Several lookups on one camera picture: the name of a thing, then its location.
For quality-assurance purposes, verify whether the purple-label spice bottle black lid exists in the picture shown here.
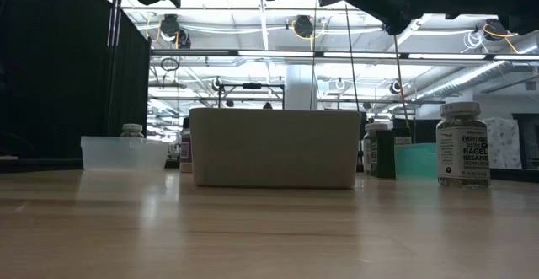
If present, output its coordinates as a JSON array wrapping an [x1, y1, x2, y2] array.
[[179, 117, 194, 174]]

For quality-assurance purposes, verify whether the white-label supplement bottle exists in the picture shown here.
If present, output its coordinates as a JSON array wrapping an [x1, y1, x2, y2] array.
[[362, 122, 388, 175]]

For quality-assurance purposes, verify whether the dark green spice tin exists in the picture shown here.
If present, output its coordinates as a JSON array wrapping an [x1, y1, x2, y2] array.
[[372, 129, 397, 180]]

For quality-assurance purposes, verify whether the bagel seasoning jar white lid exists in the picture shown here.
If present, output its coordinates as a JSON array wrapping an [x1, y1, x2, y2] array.
[[120, 122, 145, 139], [435, 101, 492, 189]]

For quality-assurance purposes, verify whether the pale grey plastic bin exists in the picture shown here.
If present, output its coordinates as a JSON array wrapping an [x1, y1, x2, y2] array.
[[189, 108, 362, 190]]

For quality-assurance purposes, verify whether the white building column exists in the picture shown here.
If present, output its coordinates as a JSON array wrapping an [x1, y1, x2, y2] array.
[[285, 63, 318, 110]]

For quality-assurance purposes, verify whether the long ceiling light bar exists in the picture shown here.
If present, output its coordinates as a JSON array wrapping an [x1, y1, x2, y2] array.
[[150, 49, 539, 61]]

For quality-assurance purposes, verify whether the clear plastic bin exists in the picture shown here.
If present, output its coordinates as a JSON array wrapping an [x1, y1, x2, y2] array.
[[80, 135, 170, 171]]

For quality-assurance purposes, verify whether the teal plastic bin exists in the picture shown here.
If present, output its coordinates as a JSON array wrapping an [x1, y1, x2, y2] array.
[[394, 142, 440, 179]]

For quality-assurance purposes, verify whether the black background panel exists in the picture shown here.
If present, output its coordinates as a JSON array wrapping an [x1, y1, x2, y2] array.
[[391, 117, 441, 145]]

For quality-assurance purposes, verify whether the white floral patterned panel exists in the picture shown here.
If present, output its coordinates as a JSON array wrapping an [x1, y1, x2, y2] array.
[[488, 116, 524, 170]]

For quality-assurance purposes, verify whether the black metal gantry frame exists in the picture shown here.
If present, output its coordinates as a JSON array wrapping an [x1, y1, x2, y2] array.
[[217, 83, 286, 110]]

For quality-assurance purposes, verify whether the black ceiling cable reel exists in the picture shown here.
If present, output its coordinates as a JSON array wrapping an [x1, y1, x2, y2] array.
[[482, 17, 510, 43], [158, 13, 193, 51], [292, 14, 316, 40]]

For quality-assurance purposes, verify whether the black hanging cable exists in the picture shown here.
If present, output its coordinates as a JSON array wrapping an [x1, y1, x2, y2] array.
[[344, 4, 360, 111]]

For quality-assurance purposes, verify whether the yellow hanging cable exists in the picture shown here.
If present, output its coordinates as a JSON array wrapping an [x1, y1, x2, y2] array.
[[393, 33, 412, 131]]

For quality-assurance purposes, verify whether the silver ventilation duct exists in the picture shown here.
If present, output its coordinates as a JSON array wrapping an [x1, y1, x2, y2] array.
[[414, 61, 517, 99]]

